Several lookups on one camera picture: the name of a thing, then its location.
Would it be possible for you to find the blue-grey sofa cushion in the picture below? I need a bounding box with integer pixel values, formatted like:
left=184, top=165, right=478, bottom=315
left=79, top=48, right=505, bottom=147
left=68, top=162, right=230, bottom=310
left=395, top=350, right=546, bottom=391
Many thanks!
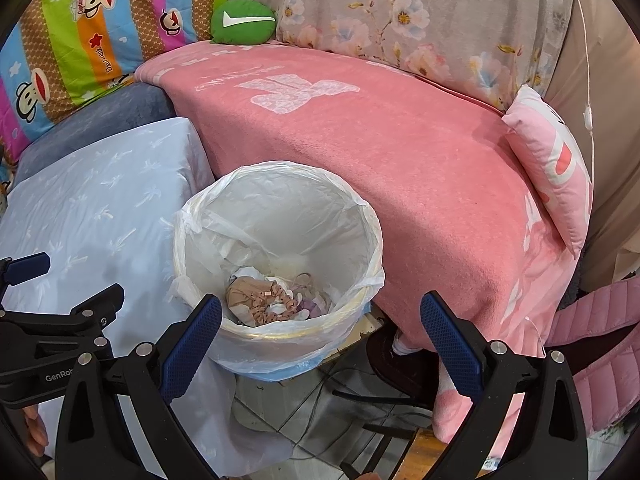
left=15, top=82, right=176, bottom=173

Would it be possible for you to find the brown patterned scrunchie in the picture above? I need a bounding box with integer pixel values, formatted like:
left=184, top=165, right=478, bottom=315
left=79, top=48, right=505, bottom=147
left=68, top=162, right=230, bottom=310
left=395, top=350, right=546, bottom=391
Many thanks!
left=248, top=282, right=301, bottom=328

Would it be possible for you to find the beige curtain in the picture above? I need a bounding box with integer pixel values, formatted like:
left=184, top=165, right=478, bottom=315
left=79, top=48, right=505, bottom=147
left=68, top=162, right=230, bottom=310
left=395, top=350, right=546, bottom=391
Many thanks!
left=542, top=0, right=640, bottom=286

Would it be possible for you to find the pink blanket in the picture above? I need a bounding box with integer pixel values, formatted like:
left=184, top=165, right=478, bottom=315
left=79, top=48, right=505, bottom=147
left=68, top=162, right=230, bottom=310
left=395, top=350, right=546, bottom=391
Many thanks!
left=134, top=40, right=576, bottom=461

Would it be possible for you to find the striped cartoon printed quilt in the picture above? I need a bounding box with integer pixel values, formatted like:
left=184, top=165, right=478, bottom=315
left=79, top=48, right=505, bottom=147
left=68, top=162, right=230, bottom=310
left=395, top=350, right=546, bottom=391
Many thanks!
left=0, top=0, right=231, bottom=181

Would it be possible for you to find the pink padded jacket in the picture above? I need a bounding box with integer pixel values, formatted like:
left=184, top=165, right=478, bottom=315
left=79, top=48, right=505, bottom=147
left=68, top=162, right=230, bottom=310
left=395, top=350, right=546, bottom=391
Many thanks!
left=547, top=275, right=640, bottom=433

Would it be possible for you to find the pink pillow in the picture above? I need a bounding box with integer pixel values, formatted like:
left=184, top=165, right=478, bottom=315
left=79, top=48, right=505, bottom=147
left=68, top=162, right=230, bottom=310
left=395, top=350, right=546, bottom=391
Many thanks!
left=501, top=85, right=593, bottom=257

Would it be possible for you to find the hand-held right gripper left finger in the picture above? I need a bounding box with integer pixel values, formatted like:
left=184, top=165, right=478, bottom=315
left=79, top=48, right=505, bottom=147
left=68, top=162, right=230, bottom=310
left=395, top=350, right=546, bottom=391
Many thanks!
left=55, top=294, right=223, bottom=480

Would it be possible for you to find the grey floral blanket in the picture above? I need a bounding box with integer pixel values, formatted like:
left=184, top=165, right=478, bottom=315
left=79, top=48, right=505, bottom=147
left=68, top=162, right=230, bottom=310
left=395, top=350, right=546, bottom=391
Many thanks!
left=227, top=0, right=576, bottom=113

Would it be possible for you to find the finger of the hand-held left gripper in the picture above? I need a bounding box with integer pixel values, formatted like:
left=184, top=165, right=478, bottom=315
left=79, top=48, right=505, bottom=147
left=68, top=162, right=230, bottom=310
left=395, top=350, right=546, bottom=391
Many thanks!
left=65, top=282, right=126, bottom=338
left=0, top=252, right=52, bottom=306

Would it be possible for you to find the person's left hand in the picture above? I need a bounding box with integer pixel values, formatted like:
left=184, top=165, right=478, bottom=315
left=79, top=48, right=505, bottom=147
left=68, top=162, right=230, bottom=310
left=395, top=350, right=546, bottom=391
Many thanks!
left=21, top=404, right=49, bottom=457

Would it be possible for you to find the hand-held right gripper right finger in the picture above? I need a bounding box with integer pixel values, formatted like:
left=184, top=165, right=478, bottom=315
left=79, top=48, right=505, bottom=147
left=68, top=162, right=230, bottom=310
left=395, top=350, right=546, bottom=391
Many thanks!
left=419, top=290, right=590, bottom=480

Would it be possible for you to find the black chair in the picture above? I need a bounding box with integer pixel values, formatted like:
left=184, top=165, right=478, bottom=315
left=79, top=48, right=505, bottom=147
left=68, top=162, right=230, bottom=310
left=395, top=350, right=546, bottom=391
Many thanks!
left=332, top=330, right=441, bottom=480

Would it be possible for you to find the green round cushion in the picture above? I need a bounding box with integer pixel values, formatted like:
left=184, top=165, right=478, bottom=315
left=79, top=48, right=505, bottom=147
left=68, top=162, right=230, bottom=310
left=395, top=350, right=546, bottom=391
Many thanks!
left=210, top=0, right=277, bottom=46

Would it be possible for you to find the beige sock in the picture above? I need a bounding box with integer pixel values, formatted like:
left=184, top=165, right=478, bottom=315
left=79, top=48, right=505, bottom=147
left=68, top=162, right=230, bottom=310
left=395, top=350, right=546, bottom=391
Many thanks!
left=225, top=275, right=273, bottom=318

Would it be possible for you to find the bin with white plastic liner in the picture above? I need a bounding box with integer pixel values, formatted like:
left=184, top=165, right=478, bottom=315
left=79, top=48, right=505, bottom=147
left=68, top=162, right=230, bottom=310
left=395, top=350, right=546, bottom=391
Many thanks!
left=172, top=160, right=386, bottom=381

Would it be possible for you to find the white glove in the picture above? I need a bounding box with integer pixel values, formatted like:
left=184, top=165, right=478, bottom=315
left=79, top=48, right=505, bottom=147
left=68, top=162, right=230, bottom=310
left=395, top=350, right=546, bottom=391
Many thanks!
left=270, top=287, right=313, bottom=325

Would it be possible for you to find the white cable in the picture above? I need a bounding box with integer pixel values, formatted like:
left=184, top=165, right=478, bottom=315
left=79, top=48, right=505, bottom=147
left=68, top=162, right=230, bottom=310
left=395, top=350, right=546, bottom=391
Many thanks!
left=567, top=0, right=596, bottom=133

